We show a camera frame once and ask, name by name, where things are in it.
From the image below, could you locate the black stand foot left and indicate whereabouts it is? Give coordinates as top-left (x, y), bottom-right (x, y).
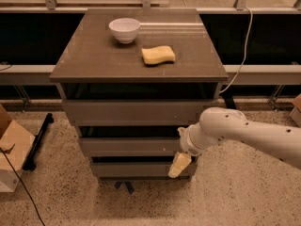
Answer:
top-left (23, 113), bottom-right (54, 170)

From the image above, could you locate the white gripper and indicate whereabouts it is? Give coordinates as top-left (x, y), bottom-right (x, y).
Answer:
top-left (168, 123), bottom-right (203, 178)

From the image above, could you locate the white cable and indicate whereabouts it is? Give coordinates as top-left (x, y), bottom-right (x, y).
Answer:
top-left (218, 7), bottom-right (254, 95)

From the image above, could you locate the grey middle drawer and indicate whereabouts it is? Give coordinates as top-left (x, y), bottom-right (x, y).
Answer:
top-left (79, 137), bottom-right (182, 157)

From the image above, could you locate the white ceramic bowl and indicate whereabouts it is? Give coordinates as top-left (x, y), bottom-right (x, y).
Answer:
top-left (109, 18), bottom-right (140, 44)

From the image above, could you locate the black cable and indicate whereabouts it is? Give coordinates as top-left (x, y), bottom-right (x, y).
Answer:
top-left (0, 147), bottom-right (47, 226)

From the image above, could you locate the black post behind cabinet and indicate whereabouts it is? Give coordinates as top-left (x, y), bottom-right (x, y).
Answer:
top-left (221, 87), bottom-right (236, 109)

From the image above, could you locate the cardboard box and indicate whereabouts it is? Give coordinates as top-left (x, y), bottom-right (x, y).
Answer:
top-left (290, 94), bottom-right (301, 127)
top-left (0, 105), bottom-right (35, 192)

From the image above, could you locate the cardboard box right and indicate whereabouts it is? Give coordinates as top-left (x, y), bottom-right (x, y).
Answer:
top-left (290, 94), bottom-right (301, 127)

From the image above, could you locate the cardboard box left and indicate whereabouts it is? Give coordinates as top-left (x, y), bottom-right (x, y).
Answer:
top-left (0, 105), bottom-right (35, 192)

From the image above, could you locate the grey bottom drawer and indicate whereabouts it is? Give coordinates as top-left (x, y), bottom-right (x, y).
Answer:
top-left (89, 161), bottom-right (198, 178)

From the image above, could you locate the grey drawer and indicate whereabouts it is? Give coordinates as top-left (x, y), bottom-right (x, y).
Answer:
top-left (62, 100), bottom-right (217, 126)
top-left (89, 161), bottom-right (198, 178)
top-left (79, 137), bottom-right (182, 157)

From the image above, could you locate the yellow sponge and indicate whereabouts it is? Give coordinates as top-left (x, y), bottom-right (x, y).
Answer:
top-left (141, 45), bottom-right (176, 65)

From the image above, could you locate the grey top drawer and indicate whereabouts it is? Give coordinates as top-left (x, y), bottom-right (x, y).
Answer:
top-left (62, 100), bottom-right (217, 126)

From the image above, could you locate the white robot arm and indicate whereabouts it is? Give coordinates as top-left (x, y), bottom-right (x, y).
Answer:
top-left (168, 107), bottom-right (301, 178)

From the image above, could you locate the grey drawer cabinet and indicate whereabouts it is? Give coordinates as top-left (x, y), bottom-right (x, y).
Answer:
top-left (50, 8), bottom-right (228, 181)

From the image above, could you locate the metal window railing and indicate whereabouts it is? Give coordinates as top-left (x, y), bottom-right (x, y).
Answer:
top-left (1, 0), bottom-right (301, 86)

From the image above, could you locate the blue tape cross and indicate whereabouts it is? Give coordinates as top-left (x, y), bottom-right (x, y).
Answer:
top-left (114, 181), bottom-right (135, 195)

